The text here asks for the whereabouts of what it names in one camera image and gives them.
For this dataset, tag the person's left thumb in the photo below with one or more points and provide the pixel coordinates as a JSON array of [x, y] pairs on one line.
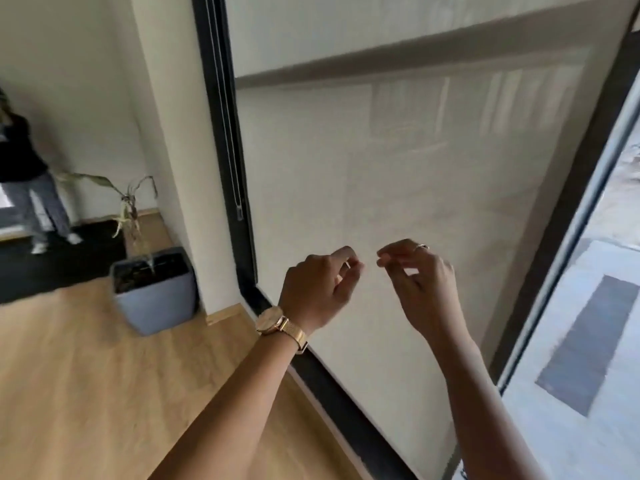
[[351, 279]]

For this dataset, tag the person's right hand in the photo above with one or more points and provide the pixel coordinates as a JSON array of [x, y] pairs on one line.
[[430, 289]]

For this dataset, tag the wilted potted plant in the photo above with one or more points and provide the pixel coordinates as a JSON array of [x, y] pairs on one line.
[[131, 204]]

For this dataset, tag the person's right thumb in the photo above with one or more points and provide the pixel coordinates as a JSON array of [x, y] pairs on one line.
[[400, 269]]

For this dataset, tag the white roller blind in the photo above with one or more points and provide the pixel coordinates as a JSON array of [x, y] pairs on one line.
[[400, 144]]

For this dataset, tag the gold wristwatch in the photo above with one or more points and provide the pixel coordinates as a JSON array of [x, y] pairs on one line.
[[272, 322]]

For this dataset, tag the grey square plant pot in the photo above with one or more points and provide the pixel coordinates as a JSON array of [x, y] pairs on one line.
[[155, 294]]

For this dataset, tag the person's left forearm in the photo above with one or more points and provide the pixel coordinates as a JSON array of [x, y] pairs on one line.
[[235, 409]]

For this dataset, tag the person's left hand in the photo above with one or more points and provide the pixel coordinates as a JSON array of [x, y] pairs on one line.
[[310, 289]]

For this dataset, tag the person's right forearm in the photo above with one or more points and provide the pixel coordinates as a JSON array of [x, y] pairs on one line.
[[480, 409]]

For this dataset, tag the black window post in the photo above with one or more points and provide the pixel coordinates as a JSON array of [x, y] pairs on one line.
[[575, 194]]

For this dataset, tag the black floor mat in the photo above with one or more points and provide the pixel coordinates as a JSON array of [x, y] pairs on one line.
[[55, 264]]

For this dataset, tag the black window frame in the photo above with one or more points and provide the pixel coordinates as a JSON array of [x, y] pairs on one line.
[[220, 119]]

